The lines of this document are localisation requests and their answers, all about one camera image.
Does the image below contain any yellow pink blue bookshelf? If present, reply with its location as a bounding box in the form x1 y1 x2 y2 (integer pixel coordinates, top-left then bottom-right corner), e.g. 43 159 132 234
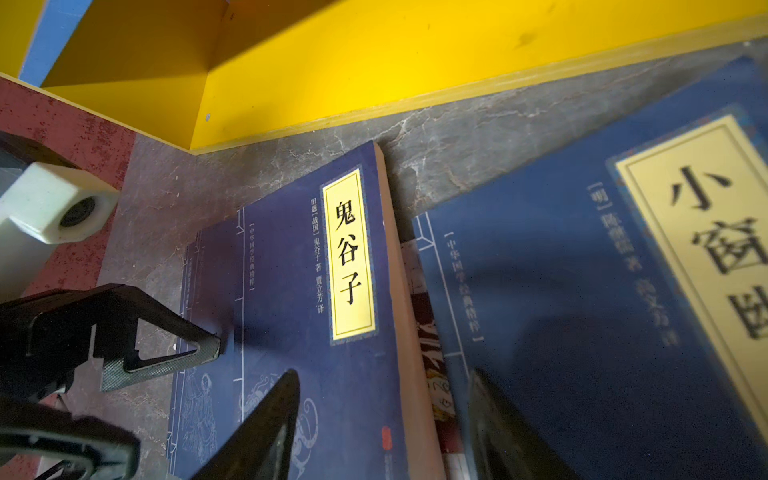
1 1 767 154

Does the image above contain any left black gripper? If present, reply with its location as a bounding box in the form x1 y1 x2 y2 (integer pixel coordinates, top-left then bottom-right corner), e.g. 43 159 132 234
1 284 221 479

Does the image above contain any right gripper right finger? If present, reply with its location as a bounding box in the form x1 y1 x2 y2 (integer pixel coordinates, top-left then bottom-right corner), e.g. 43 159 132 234
468 369 578 479

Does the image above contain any blue book Guiguzi label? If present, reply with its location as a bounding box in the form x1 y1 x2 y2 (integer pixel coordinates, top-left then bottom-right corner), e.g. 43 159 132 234
167 142 445 479

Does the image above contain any red pink picture book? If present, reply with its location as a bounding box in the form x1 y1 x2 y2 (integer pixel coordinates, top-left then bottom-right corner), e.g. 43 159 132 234
401 240 470 479

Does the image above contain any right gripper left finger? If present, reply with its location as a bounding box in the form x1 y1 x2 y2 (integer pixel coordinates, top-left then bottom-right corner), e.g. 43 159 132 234
193 369 300 480

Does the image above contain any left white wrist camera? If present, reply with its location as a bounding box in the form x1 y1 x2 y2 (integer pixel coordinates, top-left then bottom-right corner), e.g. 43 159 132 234
1 162 120 302

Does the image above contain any blue book right yellow label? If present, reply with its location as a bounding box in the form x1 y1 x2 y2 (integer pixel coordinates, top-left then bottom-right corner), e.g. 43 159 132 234
413 57 767 479

